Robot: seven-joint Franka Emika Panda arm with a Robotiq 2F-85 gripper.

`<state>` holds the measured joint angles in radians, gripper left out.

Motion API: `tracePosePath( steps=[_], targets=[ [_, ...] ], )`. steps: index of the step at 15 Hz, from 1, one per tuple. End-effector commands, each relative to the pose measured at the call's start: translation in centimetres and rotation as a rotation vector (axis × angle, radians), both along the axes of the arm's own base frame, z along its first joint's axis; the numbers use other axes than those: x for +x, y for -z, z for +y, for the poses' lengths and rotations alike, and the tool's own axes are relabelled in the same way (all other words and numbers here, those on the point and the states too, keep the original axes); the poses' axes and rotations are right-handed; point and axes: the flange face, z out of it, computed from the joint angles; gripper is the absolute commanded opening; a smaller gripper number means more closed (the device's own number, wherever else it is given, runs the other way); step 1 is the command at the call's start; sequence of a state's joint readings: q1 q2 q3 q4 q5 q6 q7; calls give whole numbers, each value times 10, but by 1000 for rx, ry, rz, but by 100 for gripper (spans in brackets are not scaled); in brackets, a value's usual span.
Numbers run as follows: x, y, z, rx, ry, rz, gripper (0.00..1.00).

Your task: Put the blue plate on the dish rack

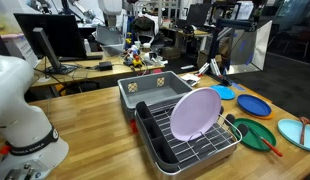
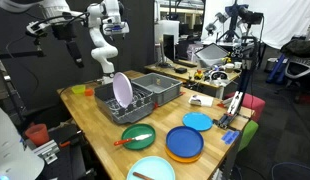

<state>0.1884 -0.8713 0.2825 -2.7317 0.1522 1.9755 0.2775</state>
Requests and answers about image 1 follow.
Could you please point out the black rack cup holder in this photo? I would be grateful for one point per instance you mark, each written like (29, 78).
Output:
(230, 119)

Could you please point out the dark background monitor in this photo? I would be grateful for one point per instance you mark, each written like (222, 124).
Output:
(198, 15)

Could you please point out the blue tape strip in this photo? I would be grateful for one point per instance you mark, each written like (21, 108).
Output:
(238, 87)

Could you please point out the grey monitor stand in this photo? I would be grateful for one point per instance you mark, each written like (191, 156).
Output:
(46, 46)

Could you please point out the black computer monitor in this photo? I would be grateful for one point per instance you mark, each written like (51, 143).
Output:
(61, 33)

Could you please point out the white printed paper booklet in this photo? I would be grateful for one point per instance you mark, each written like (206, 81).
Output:
(190, 79)

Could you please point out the light grey storage tub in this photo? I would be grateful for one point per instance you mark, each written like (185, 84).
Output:
(110, 41)

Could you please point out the wooden background desk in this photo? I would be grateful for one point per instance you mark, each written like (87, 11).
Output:
(185, 33)

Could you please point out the white robot column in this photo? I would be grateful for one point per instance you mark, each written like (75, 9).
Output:
(110, 11)

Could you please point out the sky blue plate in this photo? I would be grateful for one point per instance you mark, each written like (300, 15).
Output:
(224, 92)

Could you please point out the white plastic bottle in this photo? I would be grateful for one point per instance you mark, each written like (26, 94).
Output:
(87, 46)

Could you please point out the green plate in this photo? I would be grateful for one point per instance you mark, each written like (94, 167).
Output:
(248, 140)

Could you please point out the cardboard box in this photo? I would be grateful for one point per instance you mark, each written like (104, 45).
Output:
(170, 52)

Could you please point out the brown wooden spoon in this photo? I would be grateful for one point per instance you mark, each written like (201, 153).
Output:
(302, 133)

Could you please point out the pale turquoise plate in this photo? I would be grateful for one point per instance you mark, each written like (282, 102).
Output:
(291, 131)

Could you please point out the black blue camera stand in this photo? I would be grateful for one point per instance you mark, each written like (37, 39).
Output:
(217, 50)

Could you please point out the black power adapter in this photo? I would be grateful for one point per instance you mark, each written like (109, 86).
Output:
(105, 65)

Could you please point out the grey background robot arm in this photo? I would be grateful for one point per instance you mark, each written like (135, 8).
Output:
(83, 11)

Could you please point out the white box purple lid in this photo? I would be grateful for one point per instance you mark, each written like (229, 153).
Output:
(21, 50)

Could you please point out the lilac plate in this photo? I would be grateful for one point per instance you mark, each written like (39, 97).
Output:
(195, 113)

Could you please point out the grey plastic bin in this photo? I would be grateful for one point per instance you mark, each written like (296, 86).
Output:
(151, 95)

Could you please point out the red plastic piece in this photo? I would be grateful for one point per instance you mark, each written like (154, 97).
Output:
(133, 126)

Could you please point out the dark blue plate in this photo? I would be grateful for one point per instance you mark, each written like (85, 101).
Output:
(253, 105)

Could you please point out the dark grey cutlery holder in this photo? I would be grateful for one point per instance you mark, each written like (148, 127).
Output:
(163, 155)

